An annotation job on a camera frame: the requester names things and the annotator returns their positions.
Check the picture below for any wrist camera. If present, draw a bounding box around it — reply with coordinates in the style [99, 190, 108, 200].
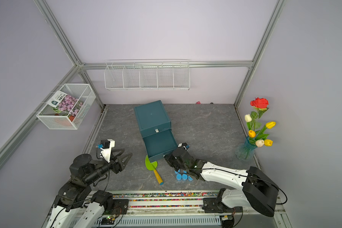
[97, 139, 116, 163]
[178, 142, 190, 150]

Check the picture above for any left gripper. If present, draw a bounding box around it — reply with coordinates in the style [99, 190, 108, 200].
[85, 147, 133, 183]

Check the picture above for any teal drawer cabinet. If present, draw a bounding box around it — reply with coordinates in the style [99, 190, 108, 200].
[134, 100, 171, 138]

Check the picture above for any white wire basket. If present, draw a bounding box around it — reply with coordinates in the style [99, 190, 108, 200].
[36, 84, 96, 130]

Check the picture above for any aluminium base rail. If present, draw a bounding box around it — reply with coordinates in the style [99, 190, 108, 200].
[47, 190, 287, 228]

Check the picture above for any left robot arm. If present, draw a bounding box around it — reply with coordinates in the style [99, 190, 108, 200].
[46, 149, 132, 228]

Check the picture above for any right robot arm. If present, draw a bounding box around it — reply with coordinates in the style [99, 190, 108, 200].
[164, 146, 279, 217]

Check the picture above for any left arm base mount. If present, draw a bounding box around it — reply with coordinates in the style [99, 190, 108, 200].
[87, 191, 129, 215]

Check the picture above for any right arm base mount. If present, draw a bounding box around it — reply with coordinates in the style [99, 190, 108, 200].
[202, 198, 243, 213]

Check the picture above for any purple flower seed packet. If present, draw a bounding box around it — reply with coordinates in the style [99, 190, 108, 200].
[46, 90, 84, 117]

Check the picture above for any teal drawer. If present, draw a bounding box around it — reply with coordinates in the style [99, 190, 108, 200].
[143, 130, 178, 162]

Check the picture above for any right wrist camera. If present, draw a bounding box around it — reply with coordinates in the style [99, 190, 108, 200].
[178, 142, 190, 150]

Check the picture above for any white wire wall shelf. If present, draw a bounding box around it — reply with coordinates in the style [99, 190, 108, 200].
[104, 59, 191, 90]

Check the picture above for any artificial flower bouquet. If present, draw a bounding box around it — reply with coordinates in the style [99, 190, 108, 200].
[244, 97, 276, 149]

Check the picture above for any green trowel yellow handle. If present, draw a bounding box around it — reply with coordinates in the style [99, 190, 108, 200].
[145, 155, 163, 185]

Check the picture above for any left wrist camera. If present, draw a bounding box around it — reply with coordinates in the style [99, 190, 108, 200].
[97, 139, 116, 163]

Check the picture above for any teal glass vase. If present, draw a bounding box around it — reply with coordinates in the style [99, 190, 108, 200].
[235, 137, 257, 161]

